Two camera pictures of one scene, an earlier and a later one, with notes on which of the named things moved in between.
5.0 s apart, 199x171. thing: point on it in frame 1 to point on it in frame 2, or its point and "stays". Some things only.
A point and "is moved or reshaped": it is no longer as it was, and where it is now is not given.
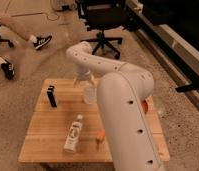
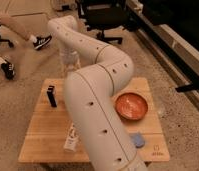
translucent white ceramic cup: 90,94 is moved or reshaped
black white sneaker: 40,41 stays
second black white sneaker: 8,69 stays
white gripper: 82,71 to 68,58
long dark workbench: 177,29 stays
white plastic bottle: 73,135 stays
